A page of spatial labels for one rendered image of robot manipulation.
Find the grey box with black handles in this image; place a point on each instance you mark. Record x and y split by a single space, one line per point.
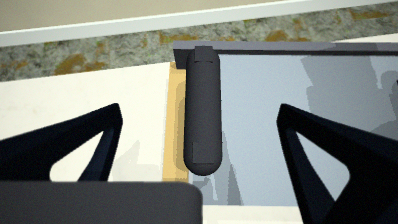
231 144

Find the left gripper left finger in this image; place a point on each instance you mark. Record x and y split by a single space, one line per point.
30 156

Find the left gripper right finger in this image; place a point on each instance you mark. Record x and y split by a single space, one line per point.
371 194

